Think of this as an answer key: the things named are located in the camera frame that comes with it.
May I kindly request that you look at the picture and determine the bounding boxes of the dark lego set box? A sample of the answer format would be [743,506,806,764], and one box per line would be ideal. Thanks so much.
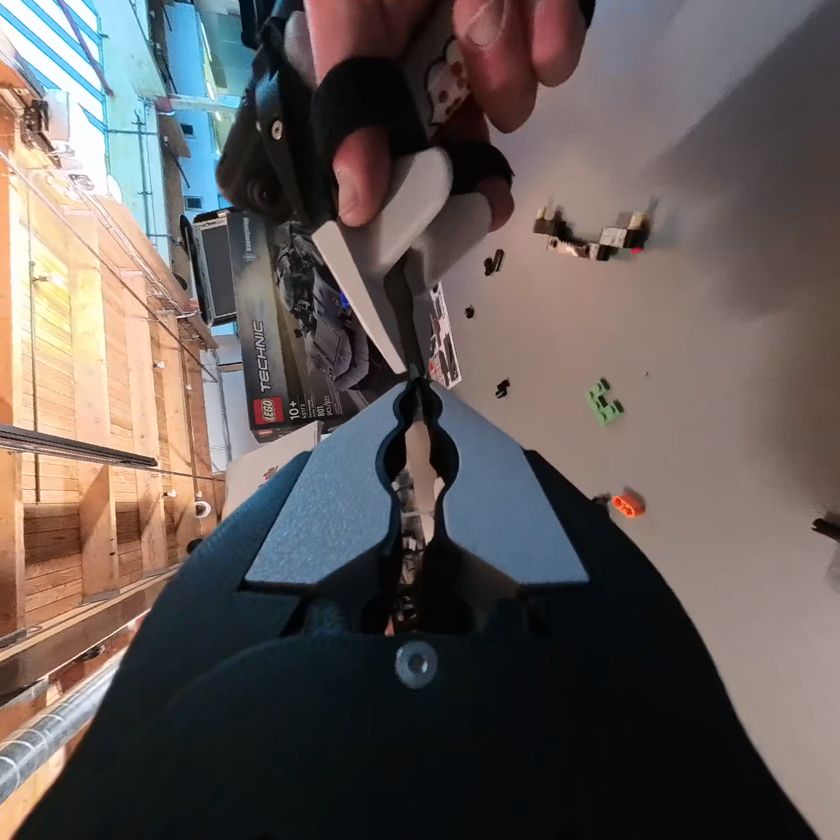
[226,210,401,446]

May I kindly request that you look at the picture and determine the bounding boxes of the sticker sheet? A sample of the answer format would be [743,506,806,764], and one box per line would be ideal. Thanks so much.
[425,282,463,388]

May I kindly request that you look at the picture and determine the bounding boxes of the green lego plate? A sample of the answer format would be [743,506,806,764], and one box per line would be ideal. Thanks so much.
[583,378,626,429]

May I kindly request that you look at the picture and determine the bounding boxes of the person's right hand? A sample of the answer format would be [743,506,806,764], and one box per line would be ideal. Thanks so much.
[304,0,595,231]

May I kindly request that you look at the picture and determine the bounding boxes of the white cardboard box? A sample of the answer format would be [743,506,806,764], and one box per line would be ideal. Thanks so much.
[225,420,324,506]

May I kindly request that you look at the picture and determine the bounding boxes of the small black screen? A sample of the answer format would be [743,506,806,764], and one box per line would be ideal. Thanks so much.
[178,209,238,329]

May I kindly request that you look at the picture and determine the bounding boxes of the grey metal pole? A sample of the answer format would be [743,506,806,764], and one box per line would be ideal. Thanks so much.
[0,656,129,798]

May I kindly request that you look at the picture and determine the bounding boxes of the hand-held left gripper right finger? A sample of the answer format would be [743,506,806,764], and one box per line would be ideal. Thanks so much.
[422,381,590,614]

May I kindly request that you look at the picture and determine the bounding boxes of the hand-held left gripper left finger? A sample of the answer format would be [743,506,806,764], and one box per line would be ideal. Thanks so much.
[243,381,421,618]

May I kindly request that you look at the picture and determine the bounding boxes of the black metal rail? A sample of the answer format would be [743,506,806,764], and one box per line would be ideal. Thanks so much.
[0,423,160,468]

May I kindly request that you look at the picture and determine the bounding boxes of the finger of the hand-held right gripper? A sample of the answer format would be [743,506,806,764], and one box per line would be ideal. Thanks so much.
[310,220,412,376]
[402,252,435,373]

